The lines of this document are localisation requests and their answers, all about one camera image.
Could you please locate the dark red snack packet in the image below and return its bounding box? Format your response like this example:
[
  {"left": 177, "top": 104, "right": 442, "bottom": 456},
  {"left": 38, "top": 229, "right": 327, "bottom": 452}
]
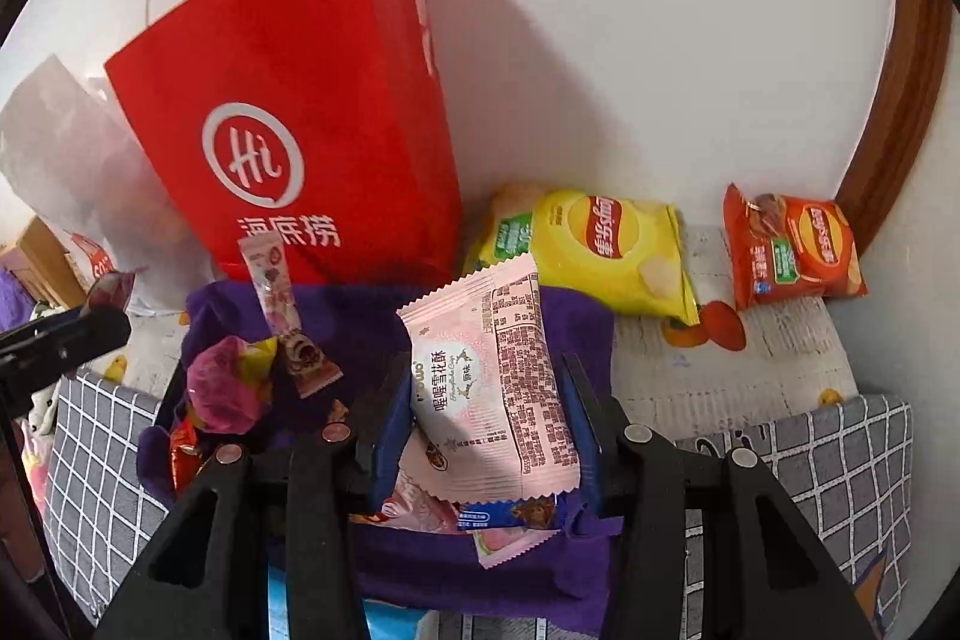
[{"left": 169, "top": 419, "right": 218, "bottom": 498}]

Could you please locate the pink stick snack packet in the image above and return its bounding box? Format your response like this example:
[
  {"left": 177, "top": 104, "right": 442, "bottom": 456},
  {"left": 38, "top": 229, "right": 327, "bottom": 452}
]
[{"left": 238, "top": 235, "right": 344, "bottom": 399}]

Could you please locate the red paper bag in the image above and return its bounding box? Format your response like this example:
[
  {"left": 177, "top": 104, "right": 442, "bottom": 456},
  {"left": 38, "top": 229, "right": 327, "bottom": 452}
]
[{"left": 103, "top": 0, "right": 462, "bottom": 289}]

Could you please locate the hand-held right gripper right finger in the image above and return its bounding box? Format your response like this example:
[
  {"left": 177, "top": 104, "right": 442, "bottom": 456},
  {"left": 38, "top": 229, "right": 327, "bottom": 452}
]
[{"left": 559, "top": 355, "right": 875, "bottom": 640}]

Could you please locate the pink peach cake packet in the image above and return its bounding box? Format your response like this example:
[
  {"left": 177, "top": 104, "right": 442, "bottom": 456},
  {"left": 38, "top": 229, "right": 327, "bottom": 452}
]
[{"left": 352, "top": 437, "right": 560, "bottom": 570}]

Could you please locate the blue cookie packet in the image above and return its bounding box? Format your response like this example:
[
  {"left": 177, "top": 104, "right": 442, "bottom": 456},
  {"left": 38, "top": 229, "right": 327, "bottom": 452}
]
[{"left": 457, "top": 494, "right": 560, "bottom": 530}]

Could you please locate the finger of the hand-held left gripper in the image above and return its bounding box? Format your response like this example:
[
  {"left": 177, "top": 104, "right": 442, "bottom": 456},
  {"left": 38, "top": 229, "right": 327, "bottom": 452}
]
[{"left": 0, "top": 306, "right": 133, "bottom": 382}]

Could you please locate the brown wooden door frame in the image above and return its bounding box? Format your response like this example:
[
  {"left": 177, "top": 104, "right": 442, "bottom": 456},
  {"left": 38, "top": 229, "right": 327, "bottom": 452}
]
[{"left": 836, "top": 0, "right": 953, "bottom": 259}]

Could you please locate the white plastic shopping bag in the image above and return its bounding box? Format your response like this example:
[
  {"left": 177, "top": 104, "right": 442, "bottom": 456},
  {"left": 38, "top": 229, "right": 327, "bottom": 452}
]
[{"left": 0, "top": 53, "right": 218, "bottom": 319}]

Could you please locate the grey checked blanket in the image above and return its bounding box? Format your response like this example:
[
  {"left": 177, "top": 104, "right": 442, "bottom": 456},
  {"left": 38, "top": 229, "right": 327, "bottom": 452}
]
[{"left": 41, "top": 370, "right": 912, "bottom": 640}]

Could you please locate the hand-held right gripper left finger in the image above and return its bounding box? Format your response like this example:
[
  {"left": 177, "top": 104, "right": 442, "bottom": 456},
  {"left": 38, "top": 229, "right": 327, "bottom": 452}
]
[{"left": 94, "top": 374, "right": 413, "bottom": 640}]

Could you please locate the yellow chips bag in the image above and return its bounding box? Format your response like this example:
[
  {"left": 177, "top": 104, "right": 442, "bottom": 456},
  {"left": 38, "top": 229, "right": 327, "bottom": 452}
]
[{"left": 463, "top": 182, "right": 700, "bottom": 326}]

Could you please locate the white fruit print sheet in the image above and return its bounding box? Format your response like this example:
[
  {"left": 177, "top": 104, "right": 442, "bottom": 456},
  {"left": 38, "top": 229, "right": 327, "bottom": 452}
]
[{"left": 105, "top": 224, "right": 860, "bottom": 420}]

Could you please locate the light wooden furniture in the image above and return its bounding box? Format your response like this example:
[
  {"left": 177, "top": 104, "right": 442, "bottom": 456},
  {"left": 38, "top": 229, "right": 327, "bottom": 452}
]
[{"left": 0, "top": 216, "right": 87, "bottom": 311}]

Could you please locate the red chips bag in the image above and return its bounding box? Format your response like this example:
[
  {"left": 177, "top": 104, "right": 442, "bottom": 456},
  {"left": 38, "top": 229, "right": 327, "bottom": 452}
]
[{"left": 722, "top": 184, "right": 869, "bottom": 311}]

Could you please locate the blue tissue pack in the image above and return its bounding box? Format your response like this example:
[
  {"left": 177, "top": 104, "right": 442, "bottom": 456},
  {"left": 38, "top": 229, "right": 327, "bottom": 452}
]
[{"left": 266, "top": 565, "right": 421, "bottom": 640}]

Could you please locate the purple cloth-lined box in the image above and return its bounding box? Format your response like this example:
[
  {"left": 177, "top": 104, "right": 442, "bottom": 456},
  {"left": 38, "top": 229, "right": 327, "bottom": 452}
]
[{"left": 139, "top": 280, "right": 623, "bottom": 637}]

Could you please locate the pale pink pastry packet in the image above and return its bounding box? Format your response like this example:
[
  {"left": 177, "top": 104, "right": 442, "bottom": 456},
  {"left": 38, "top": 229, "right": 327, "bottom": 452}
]
[{"left": 397, "top": 254, "right": 582, "bottom": 506}]

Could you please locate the purple plush toy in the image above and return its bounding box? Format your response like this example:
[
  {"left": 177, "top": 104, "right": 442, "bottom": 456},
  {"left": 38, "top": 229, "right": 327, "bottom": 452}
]
[{"left": 0, "top": 269, "right": 35, "bottom": 333}]

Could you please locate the magenta snack packet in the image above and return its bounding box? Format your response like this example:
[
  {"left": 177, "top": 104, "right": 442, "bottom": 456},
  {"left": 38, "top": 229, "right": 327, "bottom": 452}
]
[{"left": 186, "top": 336, "right": 278, "bottom": 435}]

